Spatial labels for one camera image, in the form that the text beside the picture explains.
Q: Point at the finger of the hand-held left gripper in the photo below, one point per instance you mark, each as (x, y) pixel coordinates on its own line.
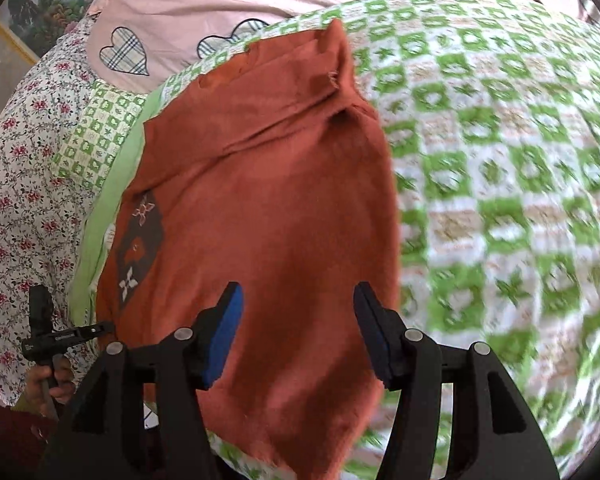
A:
(97, 331)

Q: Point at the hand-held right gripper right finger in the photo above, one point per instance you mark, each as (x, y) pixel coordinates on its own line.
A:
(369, 330)

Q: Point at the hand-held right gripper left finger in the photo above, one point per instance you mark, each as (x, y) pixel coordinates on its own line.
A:
(227, 330)

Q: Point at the orange knit sweater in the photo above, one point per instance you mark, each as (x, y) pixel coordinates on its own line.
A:
(280, 200)

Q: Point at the person's left hand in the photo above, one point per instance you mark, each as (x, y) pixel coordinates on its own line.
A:
(37, 382)

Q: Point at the person's dark red clothing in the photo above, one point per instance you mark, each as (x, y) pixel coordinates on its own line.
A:
(10, 440)

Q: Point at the floral bedsheet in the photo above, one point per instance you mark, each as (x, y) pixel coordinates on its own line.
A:
(25, 185)

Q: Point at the green checked pillow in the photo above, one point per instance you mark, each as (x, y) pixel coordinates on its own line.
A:
(100, 130)

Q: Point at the green checked printed blanket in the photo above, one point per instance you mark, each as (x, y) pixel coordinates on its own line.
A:
(505, 160)

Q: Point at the framed landscape wall picture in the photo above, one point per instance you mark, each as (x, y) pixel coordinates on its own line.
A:
(50, 5)

